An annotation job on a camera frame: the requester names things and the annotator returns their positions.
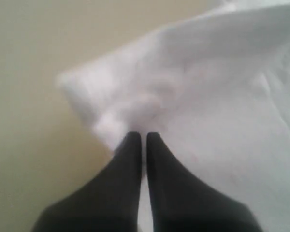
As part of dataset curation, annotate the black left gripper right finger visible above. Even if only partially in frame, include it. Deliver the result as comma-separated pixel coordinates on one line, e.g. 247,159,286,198
146,132,262,232

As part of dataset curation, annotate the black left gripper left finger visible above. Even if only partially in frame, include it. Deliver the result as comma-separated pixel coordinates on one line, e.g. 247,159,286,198
32,132,142,232

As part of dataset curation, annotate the white t-shirt with red print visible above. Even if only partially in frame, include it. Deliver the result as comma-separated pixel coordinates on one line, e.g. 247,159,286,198
58,0,290,232

